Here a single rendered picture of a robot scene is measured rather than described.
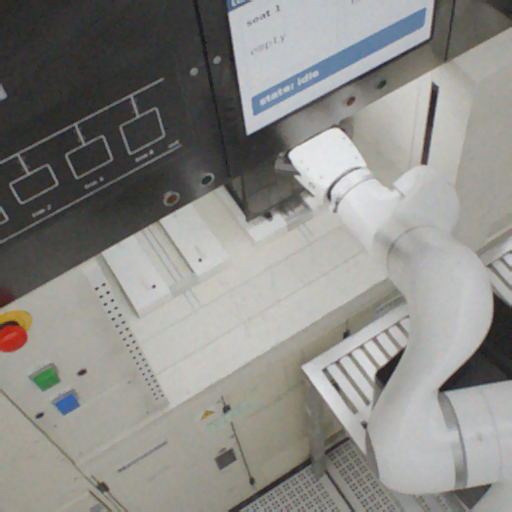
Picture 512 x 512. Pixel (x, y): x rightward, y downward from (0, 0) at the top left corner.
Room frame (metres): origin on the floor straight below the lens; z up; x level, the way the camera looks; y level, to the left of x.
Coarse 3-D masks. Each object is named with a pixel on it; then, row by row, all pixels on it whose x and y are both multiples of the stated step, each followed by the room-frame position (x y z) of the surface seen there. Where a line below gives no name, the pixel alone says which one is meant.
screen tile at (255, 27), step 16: (288, 0) 0.65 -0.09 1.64; (304, 0) 0.66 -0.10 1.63; (320, 0) 0.67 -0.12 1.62; (336, 0) 0.68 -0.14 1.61; (240, 16) 0.63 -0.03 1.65; (256, 16) 0.64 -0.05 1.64; (272, 16) 0.64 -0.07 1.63; (288, 16) 0.65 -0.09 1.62; (304, 16) 0.66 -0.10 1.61; (320, 16) 0.67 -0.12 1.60; (336, 16) 0.68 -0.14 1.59; (256, 32) 0.64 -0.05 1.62; (272, 32) 0.64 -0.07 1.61; (320, 32) 0.67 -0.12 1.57; (336, 32) 0.68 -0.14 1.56; (288, 48) 0.65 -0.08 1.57; (304, 48) 0.66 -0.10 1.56; (320, 48) 0.67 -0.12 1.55; (256, 64) 0.63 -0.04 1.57; (272, 64) 0.64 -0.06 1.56; (288, 64) 0.65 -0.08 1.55; (256, 80) 0.63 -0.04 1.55
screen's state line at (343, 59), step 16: (416, 16) 0.72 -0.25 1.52; (384, 32) 0.70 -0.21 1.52; (400, 32) 0.71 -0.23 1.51; (352, 48) 0.69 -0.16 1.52; (368, 48) 0.70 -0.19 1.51; (320, 64) 0.67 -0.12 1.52; (336, 64) 0.68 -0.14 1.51; (352, 64) 0.69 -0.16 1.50; (288, 80) 0.65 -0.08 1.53; (304, 80) 0.66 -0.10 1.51; (320, 80) 0.67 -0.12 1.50; (256, 96) 0.63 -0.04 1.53; (272, 96) 0.64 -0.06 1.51; (288, 96) 0.65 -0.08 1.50; (256, 112) 0.63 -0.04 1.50
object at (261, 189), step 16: (272, 160) 0.87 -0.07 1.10; (288, 160) 0.89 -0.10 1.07; (240, 176) 0.85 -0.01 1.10; (256, 176) 0.86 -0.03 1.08; (272, 176) 0.87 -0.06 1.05; (288, 176) 0.89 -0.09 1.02; (240, 192) 0.86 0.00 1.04; (256, 192) 0.86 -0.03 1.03; (272, 192) 0.88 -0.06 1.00; (288, 192) 0.89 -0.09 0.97; (240, 208) 0.87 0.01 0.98; (256, 208) 0.86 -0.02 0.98; (272, 208) 0.88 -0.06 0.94
